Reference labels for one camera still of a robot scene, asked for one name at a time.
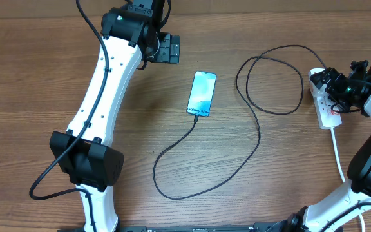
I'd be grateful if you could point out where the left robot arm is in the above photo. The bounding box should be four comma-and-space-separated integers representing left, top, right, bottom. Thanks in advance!
50, 0, 180, 231

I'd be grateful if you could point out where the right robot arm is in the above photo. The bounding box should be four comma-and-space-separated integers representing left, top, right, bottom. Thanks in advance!
269, 61, 371, 231

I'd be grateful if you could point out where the Samsung Galaxy smartphone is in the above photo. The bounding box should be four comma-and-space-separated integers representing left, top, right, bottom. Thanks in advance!
186, 71, 217, 117

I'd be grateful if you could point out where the white power strip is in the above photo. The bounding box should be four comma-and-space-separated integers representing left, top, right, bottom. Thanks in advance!
308, 68, 342, 130

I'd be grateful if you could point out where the cardboard back panel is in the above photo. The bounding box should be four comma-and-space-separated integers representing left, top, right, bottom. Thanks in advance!
0, 0, 371, 19

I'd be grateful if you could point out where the white charger adapter plug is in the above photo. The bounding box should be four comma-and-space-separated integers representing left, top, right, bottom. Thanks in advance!
309, 81, 328, 98

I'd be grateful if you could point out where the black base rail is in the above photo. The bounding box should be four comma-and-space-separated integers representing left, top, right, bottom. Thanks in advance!
57, 221, 289, 232

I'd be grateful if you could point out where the black USB charging cable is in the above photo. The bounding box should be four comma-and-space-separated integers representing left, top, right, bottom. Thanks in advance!
153, 44, 328, 201

